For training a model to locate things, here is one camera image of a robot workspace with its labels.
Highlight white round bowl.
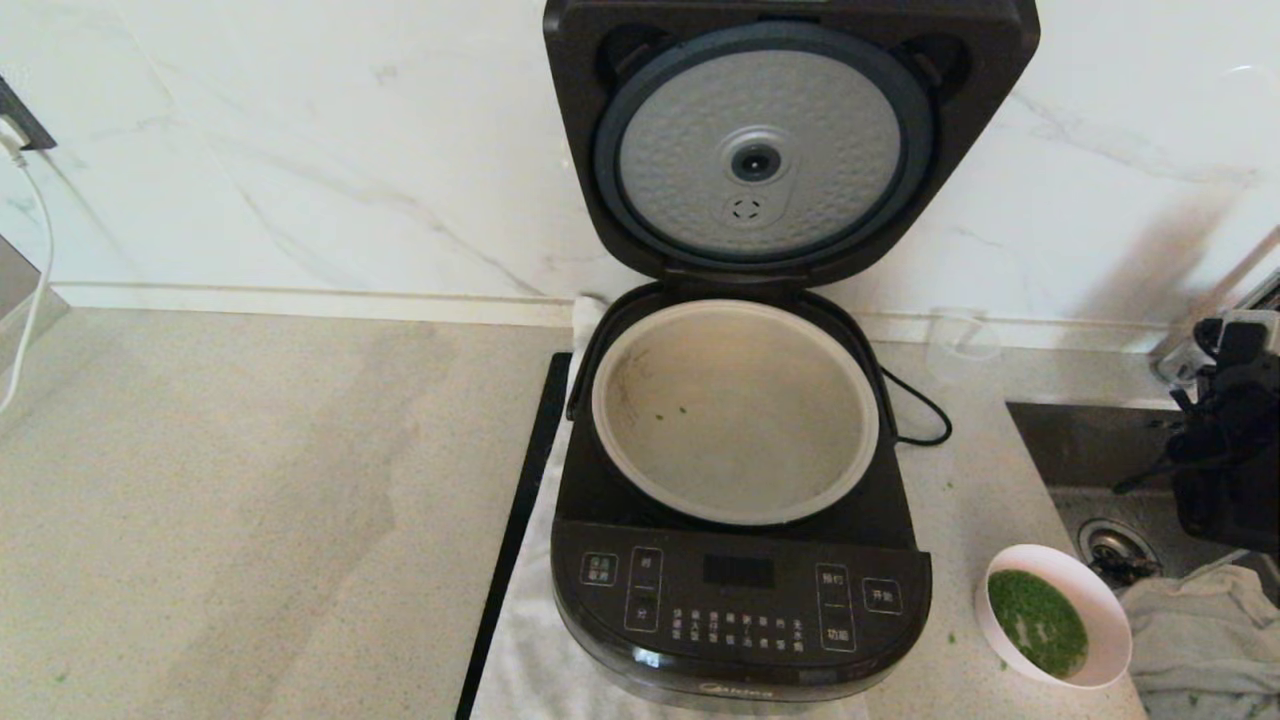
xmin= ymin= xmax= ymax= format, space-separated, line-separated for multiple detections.
xmin=975 ymin=543 xmax=1134 ymax=691

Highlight chopped green vegetables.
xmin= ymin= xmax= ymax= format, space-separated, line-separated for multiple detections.
xmin=988 ymin=569 xmax=1089 ymax=679

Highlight grey inner cooking pot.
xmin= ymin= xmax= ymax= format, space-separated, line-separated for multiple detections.
xmin=590 ymin=298 xmax=881 ymax=526

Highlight chrome faucet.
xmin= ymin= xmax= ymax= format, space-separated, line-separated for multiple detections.
xmin=1150 ymin=270 xmax=1280 ymax=386

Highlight stainless steel sink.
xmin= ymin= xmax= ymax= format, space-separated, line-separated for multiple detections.
xmin=1003 ymin=402 xmax=1280 ymax=611

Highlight metal sink drain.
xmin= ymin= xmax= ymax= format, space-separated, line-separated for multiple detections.
xmin=1075 ymin=518 xmax=1161 ymax=589

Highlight grey crumpled cloth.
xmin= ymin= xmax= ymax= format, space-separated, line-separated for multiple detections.
xmin=1115 ymin=560 xmax=1280 ymax=720

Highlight clear plastic cup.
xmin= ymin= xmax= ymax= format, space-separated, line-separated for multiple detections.
xmin=922 ymin=308 xmax=999 ymax=386

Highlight black flat strip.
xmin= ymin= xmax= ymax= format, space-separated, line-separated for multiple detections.
xmin=455 ymin=352 xmax=573 ymax=720

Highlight white towel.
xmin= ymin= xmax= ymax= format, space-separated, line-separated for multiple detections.
xmin=470 ymin=295 xmax=871 ymax=720

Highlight grey side panel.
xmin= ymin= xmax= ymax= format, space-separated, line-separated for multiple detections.
xmin=0 ymin=235 xmax=71 ymax=351

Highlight black power cord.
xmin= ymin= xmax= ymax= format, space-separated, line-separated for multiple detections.
xmin=880 ymin=368 xmax=953 ymax=447

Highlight white cable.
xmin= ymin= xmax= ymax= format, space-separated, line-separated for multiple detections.
xmin=0 ymin=150 xmax=59 ymax=416

